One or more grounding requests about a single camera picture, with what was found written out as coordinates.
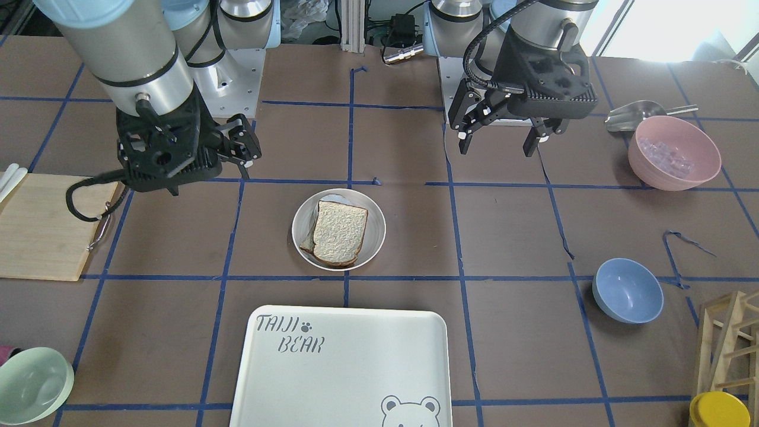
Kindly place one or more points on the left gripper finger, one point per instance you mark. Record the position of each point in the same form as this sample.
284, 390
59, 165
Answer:
471, 109
541, 129

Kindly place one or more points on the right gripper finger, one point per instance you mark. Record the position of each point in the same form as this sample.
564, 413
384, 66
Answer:
238, 143

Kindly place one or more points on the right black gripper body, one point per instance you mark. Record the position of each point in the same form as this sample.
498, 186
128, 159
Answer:
206, 134

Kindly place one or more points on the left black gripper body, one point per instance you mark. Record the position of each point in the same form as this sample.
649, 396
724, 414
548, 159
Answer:
499, 66

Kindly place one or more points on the bread slice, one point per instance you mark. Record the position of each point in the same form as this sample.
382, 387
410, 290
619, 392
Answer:
307, 244
338, 234

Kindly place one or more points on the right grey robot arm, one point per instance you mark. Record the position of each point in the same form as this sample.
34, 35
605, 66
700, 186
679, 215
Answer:
168, 69

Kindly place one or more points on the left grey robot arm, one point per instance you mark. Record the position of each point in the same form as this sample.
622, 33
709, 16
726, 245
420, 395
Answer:
472, 31

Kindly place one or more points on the bread slice on plate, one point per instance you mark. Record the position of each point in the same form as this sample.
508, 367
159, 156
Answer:
307, 244

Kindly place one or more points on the cream round plate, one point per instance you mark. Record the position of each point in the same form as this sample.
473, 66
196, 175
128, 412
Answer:
305, 217

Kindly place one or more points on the metal scoop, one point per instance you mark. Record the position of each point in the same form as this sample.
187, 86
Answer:
627, 118

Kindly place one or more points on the pink bowl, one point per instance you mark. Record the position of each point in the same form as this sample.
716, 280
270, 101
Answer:
671, 154

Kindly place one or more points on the wooden cutting board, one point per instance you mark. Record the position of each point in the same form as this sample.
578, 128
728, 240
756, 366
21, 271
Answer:
40, 238

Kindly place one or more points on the white plastic utensil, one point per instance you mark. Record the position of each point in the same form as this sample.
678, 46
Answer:
11, 178

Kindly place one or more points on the blue bowl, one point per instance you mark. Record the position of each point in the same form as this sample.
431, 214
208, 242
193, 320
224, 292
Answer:
627, 291

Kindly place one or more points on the cream bear tray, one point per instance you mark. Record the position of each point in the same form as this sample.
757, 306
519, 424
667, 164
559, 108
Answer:
320, 366

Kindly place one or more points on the pink cloth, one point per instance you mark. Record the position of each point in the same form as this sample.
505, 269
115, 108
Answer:
7, 351

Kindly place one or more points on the green bowl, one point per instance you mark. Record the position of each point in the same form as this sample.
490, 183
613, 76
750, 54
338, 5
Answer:
34, 383

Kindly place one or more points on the wooden rack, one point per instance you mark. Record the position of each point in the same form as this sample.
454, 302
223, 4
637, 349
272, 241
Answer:
727, 331

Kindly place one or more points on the yellow cup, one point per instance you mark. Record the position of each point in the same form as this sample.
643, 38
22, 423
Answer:
718, 408

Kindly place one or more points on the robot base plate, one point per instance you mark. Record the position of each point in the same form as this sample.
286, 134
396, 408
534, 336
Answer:
232, 84

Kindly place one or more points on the aluminium frame post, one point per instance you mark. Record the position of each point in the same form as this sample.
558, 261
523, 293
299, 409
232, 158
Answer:
353, 24

